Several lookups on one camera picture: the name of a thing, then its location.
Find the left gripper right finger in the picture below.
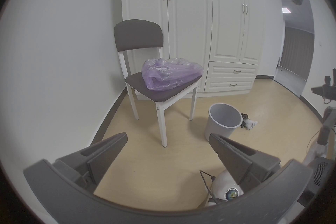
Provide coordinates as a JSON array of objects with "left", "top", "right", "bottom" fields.
[{"left": 209, "top": 133, "right": 281, "bottom": 190}]

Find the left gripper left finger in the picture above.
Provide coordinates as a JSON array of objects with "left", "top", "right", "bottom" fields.
[{"left": 54, "top": 132, "right": 128, "bottom": 194}]

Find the white printed wrapper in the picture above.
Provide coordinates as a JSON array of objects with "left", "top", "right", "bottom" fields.
[{"left": 243, "top": 118, "right": 259, "bottom": 130}]

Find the black plastic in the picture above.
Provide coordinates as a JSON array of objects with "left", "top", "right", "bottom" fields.
[{"left": 240, "top": 112, "right": 250, "bottom": 130}]

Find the purple plastic bag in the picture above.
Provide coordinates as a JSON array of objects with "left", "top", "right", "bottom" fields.
[{"left": 142, "top": 58, "right": 205, "bottom": 91}]

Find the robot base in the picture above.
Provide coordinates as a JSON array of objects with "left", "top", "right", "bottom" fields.
[{"left": 203, "top": 144, "right": 332, "bottom": 208}]

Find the white trash bin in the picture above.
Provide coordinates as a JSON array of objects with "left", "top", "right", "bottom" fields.
[{"left": 205, "top": 103, "right": 243, "bottom": 141}]

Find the grey curtain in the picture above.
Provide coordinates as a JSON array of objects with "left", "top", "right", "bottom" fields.
[{"left": 279, "top": 27, "right": 315, "bottom": 81}]

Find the white wardrobe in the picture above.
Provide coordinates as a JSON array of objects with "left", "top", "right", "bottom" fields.
[{"left": 121, "top": 0, "right": 264, "bottom": 99}]

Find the grey padded white chair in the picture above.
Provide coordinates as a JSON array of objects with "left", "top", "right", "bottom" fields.
[{"left": 114, "top": 19, "right": 203, "bottom": 148}]

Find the black cable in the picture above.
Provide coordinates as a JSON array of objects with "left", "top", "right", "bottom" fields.
[{"left": 199, "top": 170, "right": 218, "bottom": 204}]

